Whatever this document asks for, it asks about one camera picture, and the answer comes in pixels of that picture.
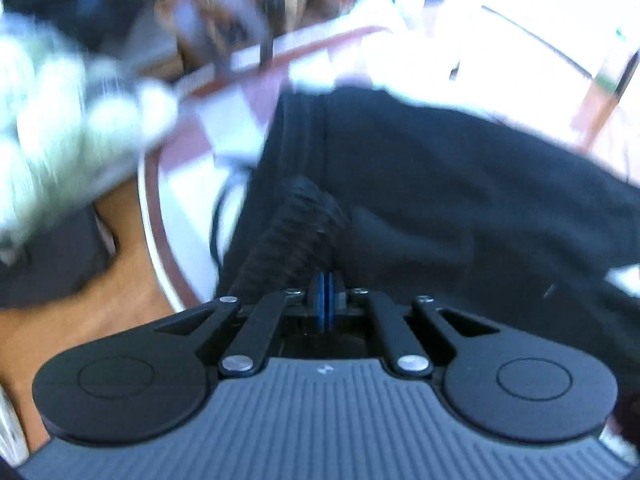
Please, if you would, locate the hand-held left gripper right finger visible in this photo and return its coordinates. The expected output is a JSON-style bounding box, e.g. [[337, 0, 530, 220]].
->
[[326, 271, 502, 379]]

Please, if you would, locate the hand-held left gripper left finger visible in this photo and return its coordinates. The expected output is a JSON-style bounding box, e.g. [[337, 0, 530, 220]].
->
[[152, 272, 327, 379]]

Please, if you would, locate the black garment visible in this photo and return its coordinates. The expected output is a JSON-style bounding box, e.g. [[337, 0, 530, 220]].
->
[[215, 85, 640, 411]]

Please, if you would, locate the checkered mat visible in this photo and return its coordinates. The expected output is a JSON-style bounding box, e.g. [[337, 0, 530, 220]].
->
[[136, 25, 501, 312]]

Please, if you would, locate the dark cloth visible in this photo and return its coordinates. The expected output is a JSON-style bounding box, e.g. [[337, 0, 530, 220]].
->
[[0, 204, 119, 309]]

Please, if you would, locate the pale knitted cloth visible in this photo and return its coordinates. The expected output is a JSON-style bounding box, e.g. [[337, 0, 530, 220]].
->
[[0, 10, 182, 252]]

